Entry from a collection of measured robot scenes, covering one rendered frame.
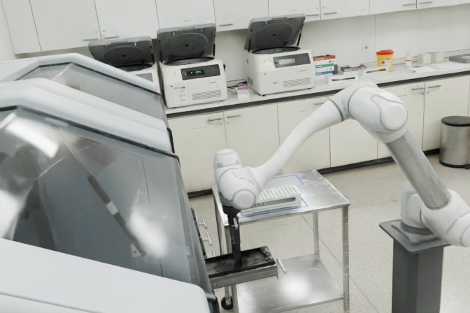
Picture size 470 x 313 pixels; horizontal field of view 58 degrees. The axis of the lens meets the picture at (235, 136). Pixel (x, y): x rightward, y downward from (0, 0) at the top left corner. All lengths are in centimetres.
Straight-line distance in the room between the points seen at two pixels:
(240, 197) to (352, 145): 311
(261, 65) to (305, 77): 44
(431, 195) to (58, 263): 146
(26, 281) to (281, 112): 364
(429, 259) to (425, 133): 281
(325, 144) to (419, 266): 236
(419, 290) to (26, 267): 190
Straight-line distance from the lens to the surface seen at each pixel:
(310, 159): 427
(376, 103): 149
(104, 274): 54
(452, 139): 461
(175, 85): 378
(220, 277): 168
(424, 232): 208
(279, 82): 397
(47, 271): 52
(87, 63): 198
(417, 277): 216
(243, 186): 139
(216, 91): 384
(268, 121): 401
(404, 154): 163
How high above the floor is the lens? 179
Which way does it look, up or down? 18 degrees down
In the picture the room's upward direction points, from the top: 6 degrees counter-clockwise
